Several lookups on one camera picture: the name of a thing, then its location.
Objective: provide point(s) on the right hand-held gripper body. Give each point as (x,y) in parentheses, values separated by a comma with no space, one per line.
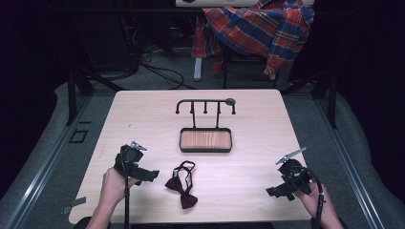
(294,175)

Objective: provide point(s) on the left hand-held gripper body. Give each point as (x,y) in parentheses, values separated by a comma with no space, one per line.
(131,156)

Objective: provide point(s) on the person's right hand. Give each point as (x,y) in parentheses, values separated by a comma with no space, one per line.
(309,199)

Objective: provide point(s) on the person's left hand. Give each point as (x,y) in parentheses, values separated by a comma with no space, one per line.
(113,187)

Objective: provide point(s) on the dark red bow tie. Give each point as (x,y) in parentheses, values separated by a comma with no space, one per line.
(180,187)

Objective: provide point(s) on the black hook rack with tray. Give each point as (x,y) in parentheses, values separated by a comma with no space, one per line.
(205,140)

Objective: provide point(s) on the grey tape strip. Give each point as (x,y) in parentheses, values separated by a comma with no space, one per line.
(75,203)

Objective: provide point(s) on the white table leg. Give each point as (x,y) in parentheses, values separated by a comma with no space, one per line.
(198,68)

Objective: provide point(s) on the black chair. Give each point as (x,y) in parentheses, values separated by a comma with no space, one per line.
(235,63)

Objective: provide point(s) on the red blue plaid shirt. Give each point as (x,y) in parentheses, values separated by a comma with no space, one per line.
(264,28)

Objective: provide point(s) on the aluminium floor rail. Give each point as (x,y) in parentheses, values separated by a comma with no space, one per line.
(41,178)
(350,171)

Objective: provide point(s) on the black metal frame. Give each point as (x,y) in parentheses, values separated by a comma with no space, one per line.
(79,86)
(328,92)

